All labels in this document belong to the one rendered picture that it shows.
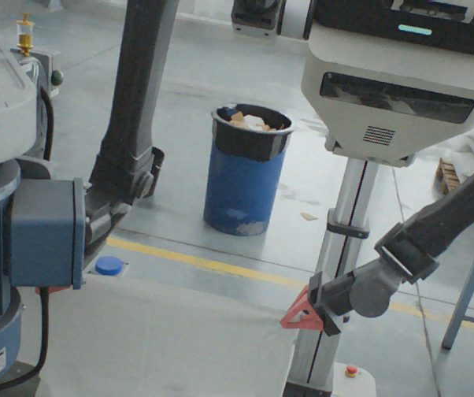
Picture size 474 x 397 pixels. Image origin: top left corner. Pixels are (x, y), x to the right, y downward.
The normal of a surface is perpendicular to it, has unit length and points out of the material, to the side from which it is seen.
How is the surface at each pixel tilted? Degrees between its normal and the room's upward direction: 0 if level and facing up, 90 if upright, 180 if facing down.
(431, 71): 40
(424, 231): 102
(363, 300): 79
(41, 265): 90
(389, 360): 0
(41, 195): 1
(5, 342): 91
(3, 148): 90
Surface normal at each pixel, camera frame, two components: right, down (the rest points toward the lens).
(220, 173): -0.73, 0.22
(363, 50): 0.01, -0.43
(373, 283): -0.33, 0.17
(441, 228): -0.57, 0.45
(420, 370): 0.15, -0.89
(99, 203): 0.38, -0.80
